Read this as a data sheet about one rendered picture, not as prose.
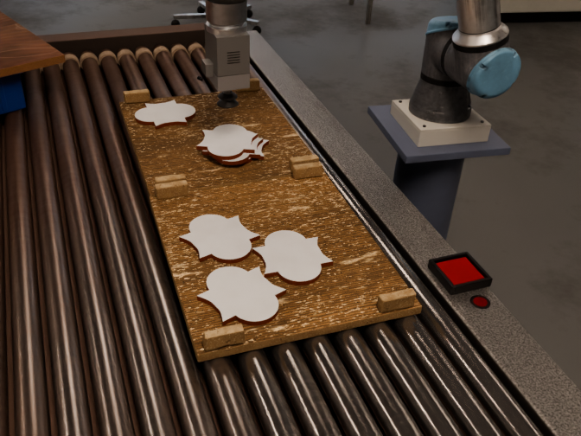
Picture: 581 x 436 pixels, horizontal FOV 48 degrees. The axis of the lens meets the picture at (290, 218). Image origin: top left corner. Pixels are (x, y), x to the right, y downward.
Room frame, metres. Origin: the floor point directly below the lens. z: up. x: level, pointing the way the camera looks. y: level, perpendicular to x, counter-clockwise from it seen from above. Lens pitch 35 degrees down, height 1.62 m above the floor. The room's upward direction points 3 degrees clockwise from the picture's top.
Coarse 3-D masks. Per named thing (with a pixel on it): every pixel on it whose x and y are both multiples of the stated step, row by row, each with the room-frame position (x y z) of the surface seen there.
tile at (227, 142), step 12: (204, 132) 1.22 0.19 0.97; (216, 132) 1.22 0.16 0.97; (228, 132) 1.22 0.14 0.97; (240, 132) 1.22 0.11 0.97; (204, 144) 1.16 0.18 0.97; (216, 144) 1.17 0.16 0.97; (228, 144) 1.17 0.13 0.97; (240, 144) 1.17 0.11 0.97; (216, 156) 1.13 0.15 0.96; (228, 156) 1.13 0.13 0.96
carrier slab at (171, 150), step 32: (192, 96) 1.45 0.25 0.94; (256, 96) 1.47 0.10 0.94; (128, 128) 1.27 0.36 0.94; (160, 128) 1.28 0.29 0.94; (192, 128) 1.29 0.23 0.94; (256, 128) 1.30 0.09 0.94; (288, 128) 1.31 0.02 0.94; (160, 160) 1.14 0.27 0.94; (192, 160) 1.15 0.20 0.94; (256, 160) 1.16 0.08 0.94; (288, 160) 1.17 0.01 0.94
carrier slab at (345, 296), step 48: (192, 192) 1.03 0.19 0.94; (240, 192) 1.04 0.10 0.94; (288, 192) 1.05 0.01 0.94; (336, 192) 1.06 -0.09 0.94; (336, 240) 0.91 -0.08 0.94; (192, 288) 0.76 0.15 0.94; (288, 288) 0.78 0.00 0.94; (336, 288) 0.78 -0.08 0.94; (384, 288) 0.79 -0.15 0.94; (192, 336) 0.66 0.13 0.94; (288, 336) 0.68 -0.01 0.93
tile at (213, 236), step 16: (192, 224) 0.92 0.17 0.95; (208, 224) 0.92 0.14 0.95; (224, 224) 0.92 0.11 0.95; (240, 224) 0.93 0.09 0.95; (192, 240) 0.87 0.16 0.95; (208, 240) 0.87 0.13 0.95; (224, 240) 0.88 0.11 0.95; (240, 240) 0.88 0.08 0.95; (208, 256) 0.84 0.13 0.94; (224, 256) 0.84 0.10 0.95; (240, 256) 0.84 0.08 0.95
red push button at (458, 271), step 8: (440, 264) 0.87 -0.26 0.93; (448, 264) 0.87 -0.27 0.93; (456, 264) 0.87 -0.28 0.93; (464, 264) 0.87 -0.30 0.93; (448, 272) 0.85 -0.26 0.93; (456, 272) 0.85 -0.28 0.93; (464, 272) 0.85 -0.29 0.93; (472, 272) 0.85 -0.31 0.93; (456, 280) 0.83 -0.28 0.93; (464, 280) 0.83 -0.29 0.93; (472, 280) 0.83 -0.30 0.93
